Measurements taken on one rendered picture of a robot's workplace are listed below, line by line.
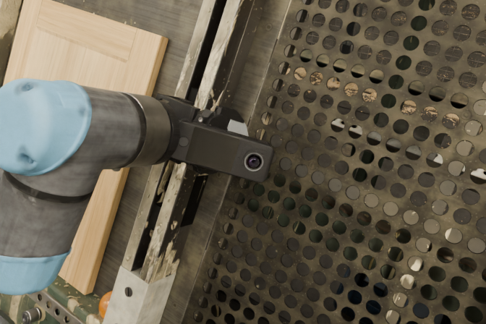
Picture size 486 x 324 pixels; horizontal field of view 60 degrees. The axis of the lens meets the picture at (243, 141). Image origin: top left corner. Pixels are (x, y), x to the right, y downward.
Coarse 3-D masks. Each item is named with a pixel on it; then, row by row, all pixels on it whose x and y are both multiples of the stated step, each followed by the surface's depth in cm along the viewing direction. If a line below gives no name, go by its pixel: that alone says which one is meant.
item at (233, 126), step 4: (232, 120) 55; (232, 124) 55; (236, 124) 56; (240, 124) 57; (244, 124) 58; (228, 128) 55; (232, 128) 56; (236, 128) 57; (240, 128) 58; (244, 128) 59; (236, 132) 57; (240, 132) 58; (244, 132) 59; (248, 136) 60
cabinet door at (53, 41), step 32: (32, 0) 85; (32, 32) 85; (64, 32) 80; (96, 32) 76; (128, 32) 73; (32, 64) 85; (64, 64) 81; (96, 64) 77; (128, 64) 73; (160, 64) 72; (96, 192) 76; (96, 224) 76; (96, 256) 76
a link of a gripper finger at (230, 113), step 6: (216, 108) 52; (222, 108) 52; (228, 108) 53; (216, 114) 52; (222, 114) 52; (228, 114) 53; (234, 114) 55; (228, 120) 54; (234, 120) 55; (240, 120) 57
